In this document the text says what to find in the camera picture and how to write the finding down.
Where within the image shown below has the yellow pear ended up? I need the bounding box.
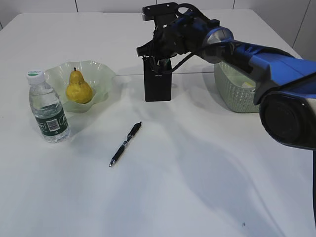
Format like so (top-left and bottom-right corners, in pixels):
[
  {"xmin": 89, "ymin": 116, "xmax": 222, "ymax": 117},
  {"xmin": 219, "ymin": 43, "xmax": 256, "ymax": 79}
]
[{"xmin": 66, "ymin": 67, "xmax": 93, "ymax": 104}]

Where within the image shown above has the green woven plastic basket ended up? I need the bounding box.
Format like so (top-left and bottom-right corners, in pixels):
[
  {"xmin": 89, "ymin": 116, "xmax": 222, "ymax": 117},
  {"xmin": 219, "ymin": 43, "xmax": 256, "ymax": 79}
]
[{"xmin": 214, "ymin": 62, "xmax": 259, "ymax": 113}]

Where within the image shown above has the frosted green wavy plate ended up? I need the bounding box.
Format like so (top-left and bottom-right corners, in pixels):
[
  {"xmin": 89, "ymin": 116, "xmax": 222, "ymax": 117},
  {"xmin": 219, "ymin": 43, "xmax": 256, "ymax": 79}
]
[{"xmin": 44, "ymin": 60, "xmax": 116, "ymax": 113}]

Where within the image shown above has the black square pen holder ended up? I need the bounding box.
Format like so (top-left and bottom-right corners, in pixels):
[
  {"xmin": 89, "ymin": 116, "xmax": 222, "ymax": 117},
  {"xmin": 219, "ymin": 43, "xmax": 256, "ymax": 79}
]
[{"xmin": 143, "ymin": 67, "xmax": 172, "ymax": 102}]

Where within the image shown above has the waste paper label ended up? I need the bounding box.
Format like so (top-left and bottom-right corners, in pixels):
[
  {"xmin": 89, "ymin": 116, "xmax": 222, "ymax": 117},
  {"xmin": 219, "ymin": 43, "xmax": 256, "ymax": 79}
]
[{"xmin": 241, "ymin": 82, "xmax": 255, "ymax": 93}]

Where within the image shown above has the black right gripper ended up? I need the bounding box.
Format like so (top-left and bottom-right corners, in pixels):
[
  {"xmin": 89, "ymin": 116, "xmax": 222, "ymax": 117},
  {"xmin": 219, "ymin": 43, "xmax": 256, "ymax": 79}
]
[{"xmin": 136, "ymin": 25, "xmax": 183, "ymax": 59}]

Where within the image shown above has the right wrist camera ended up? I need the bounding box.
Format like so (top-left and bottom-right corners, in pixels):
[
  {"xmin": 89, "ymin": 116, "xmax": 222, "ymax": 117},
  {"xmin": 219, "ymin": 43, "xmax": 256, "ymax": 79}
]
[{"xmin": 141, "ymin": 2, "xmax": 178, "ymax": 25}]

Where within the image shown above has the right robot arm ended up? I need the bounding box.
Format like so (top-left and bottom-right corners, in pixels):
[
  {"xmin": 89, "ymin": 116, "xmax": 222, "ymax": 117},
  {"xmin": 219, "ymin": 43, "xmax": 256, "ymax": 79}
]
[{"xmin": 137, "ymin": 2, "xmax": 316, "ymax": 151}]

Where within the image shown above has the black pen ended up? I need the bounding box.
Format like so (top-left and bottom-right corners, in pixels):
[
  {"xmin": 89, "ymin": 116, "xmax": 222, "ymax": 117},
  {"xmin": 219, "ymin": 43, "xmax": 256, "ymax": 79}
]
[
  {"xmin": 142, "ymin": 56, "xmax": 152, "ymax": 69},
  {"xmin": 109, "ymin": 121, "xmax": 142, "ymax": 167},
  {"xmin": 148, "ymin": 57, "xmax": 160, "ymax": 73}
]

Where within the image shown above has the clear plastic water bottle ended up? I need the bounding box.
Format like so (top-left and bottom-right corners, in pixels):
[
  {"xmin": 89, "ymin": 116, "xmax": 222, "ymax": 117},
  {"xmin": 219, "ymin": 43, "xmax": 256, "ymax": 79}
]
[{"xmin": 26, "ymin": 71, "xmax": 70, "ymax": 143}]

